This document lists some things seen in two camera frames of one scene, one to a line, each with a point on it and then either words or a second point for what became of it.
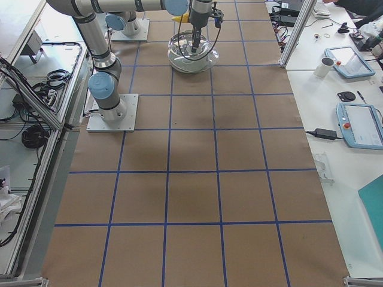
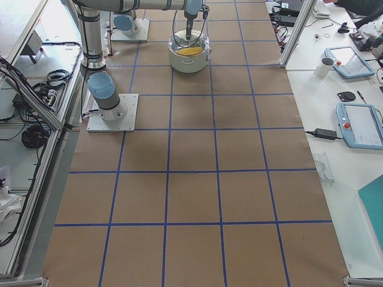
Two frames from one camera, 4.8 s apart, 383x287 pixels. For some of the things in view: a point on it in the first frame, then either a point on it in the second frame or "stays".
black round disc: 346,96 stays
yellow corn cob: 185,18 to 190,51
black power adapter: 328,134 stays
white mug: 324,67 stays
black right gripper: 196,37 to 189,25
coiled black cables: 34,136 stays
